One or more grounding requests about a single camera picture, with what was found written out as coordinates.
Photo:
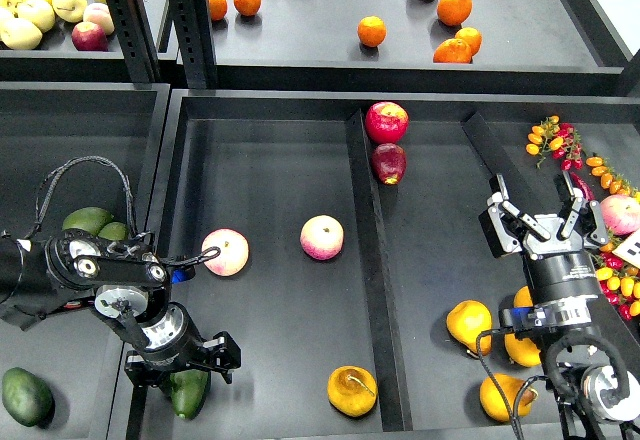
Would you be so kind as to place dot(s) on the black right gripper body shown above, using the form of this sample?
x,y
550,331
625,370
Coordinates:
x,y
558,268

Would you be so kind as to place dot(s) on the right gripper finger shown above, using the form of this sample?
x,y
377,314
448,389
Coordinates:
x,y
503,224
581,220

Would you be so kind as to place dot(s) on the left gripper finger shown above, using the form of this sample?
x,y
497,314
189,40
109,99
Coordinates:
x,y
221,355
141,374

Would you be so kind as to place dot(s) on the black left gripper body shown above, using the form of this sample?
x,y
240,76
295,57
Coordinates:
x,y
171,343

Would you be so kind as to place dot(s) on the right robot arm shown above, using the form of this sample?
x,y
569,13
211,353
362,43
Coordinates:
x,y
585,372

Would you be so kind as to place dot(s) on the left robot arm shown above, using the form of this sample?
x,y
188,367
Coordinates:
x,y
125,284

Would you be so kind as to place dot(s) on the dark avocado bottom left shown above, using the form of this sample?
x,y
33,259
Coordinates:
x,y
26,397

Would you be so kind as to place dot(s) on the pink apple right tray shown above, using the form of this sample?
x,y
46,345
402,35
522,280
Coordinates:
x,y
620,214

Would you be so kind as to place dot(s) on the white label card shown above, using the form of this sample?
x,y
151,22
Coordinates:
x,y
629,249

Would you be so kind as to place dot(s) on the cherry tomato bunch lower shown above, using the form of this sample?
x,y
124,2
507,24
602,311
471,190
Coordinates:
x,y
618,279

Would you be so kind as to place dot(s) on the cherry tomato bunch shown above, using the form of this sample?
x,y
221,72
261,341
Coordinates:
x,y
618,279
558,140

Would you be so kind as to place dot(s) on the orange cherry tomato vine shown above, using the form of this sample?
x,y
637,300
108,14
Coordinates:
x,y
610,180

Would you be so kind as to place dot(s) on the red chili pepper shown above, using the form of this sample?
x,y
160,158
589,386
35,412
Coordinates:
x,y
582,186

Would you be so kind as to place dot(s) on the cherry tomato bunch top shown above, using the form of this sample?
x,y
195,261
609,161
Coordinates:
x,y
558,140

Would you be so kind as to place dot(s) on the pink apple left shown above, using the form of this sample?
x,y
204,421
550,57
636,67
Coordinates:
x,y
234,252

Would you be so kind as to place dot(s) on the pink apple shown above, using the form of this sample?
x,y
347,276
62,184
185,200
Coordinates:
x,y
234,252
322,237

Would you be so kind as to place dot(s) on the dark red apple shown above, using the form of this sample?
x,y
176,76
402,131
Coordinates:
x,y
389,163

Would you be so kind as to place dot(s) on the bright red apple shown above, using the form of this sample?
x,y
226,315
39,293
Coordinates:
x,y
386,122

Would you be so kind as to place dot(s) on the pink apple centre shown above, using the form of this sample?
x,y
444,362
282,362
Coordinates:
x,y
322,237

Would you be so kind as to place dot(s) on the orange front right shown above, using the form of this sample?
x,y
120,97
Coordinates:
x,y
453,51

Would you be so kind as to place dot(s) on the black middle divided tray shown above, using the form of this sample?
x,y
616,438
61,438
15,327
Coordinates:
x,y
265,163

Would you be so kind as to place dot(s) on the orange right small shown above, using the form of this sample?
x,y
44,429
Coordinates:
x,y
472,37

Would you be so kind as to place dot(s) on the large orange shelf right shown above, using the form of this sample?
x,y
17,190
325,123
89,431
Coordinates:
x,y
454,12

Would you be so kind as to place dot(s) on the orange centre shelf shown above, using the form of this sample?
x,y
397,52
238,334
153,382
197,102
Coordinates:
x,y
371,31

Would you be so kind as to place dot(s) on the black left tray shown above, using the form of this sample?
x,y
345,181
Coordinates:
x,y
115,130

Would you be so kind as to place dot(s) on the black upper right shelf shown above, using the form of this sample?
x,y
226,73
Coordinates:
x,y
529,47

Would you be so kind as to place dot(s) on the black upper left shelf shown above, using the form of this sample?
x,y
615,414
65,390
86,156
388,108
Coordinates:
x,y
57,60

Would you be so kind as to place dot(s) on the red apple on shelf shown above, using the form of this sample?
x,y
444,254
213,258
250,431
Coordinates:
x,y
89,36

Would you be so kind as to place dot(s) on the peach coloured fruit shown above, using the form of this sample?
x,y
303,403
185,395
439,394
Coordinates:
x,y
99,14

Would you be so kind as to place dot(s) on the orange far left shelf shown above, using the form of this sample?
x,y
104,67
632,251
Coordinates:
x,y
217,9

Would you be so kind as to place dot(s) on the black shelf upright right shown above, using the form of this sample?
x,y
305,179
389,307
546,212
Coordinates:
x,y
192,24

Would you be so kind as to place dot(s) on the black shelf upright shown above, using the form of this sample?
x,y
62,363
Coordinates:
x,y
135,40
192,24

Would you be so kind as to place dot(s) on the pale yellow apple front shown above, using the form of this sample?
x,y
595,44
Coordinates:
x,y
20,34

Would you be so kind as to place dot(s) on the black shelf upright left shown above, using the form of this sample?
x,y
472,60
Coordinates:
x,y
135,40

